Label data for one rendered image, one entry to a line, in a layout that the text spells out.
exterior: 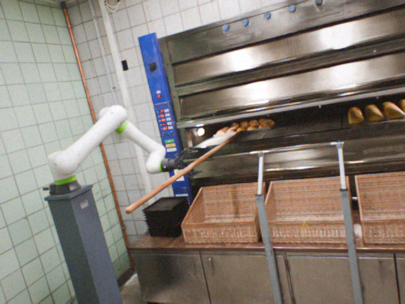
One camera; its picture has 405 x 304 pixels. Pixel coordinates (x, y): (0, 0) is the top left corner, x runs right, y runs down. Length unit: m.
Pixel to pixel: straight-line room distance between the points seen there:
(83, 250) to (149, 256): 0.64
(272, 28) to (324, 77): 0.50
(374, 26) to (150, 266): 2.27
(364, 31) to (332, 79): 0.34
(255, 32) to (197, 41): 0.45
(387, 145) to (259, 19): 1.23
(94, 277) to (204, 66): 1.67
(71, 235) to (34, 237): 0.59
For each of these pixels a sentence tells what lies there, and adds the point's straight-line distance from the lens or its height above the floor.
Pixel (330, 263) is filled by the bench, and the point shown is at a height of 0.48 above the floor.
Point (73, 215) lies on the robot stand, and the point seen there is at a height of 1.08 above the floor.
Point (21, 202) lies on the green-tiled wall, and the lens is 2.70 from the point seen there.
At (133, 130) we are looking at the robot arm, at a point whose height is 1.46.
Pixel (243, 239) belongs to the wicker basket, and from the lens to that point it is 2.34.
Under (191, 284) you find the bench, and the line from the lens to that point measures 2.63.
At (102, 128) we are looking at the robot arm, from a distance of 2.04.
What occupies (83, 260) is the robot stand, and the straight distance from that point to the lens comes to 2.25.
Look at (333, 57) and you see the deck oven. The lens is 2.47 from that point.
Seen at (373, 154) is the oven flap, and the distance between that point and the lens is 2.54.
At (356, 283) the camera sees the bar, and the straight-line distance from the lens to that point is 2.24.
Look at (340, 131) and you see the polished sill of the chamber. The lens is 2.51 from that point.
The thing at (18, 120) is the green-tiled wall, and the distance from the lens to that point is 2.75.
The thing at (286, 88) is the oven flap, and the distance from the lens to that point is 2.49.
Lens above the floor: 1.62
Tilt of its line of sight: 11 degrees down
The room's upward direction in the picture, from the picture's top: 12 degrees counter-clockwise
